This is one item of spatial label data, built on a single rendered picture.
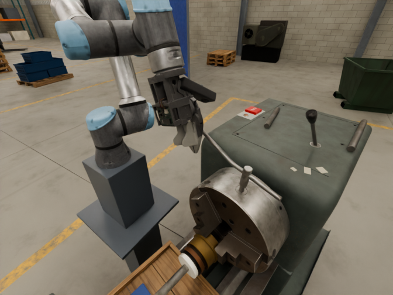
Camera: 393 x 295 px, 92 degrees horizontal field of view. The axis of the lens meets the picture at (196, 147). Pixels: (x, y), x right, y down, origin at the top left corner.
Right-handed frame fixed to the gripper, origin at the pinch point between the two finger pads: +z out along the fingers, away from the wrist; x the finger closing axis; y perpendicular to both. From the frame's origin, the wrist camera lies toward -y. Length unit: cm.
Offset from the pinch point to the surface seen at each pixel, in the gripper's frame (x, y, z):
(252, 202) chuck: 12.0, -4.4, 16.7
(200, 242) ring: 2.7, 9.2, 24.6
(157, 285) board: -13, 21, 44
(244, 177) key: 11.2, -4.0, 8.8
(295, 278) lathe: 8, -35, 88
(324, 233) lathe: 10, -72, 89
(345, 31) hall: -164, -988, -38
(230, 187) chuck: 5.9, -3.7, 13.5
